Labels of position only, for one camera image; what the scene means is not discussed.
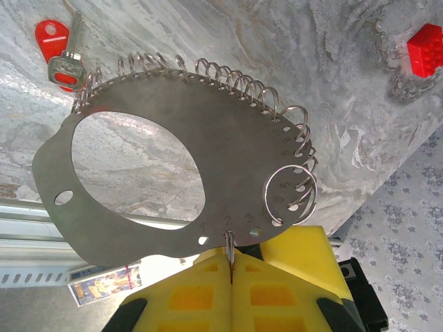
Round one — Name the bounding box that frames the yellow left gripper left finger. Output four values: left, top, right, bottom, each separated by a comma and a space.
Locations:
100, 248, 233, 332

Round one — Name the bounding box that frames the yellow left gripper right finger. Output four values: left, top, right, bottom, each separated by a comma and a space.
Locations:
231, 224, 367, 332

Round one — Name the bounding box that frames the small silver split ring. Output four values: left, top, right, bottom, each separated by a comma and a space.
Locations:
224, 230, 239, 277

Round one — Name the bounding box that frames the metal key plate with rings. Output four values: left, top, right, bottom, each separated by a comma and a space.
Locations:
31, 51, 319, 269

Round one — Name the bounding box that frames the large silver key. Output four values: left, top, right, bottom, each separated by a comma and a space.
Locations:
47, 10, 87, 87

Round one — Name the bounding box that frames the red plastic key tag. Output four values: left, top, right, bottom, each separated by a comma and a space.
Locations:
34, 19, 86, 93

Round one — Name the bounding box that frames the small printed card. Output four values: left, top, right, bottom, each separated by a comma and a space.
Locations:
68, 263, 143, 308

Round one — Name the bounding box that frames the red toy brick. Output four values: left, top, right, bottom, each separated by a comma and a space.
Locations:
406, 22, 443, 77

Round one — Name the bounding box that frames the aluminium side rail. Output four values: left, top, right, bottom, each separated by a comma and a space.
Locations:
327, 228, 350, 248

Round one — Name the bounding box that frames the large silver split ring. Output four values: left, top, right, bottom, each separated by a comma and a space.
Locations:
262, 168, 318, 225

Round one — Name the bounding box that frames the slotted grey cable duct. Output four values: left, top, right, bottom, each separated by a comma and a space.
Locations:
0, 266, 75, 288

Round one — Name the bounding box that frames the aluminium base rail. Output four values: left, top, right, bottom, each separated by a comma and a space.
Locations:
0, 199, 208, 267

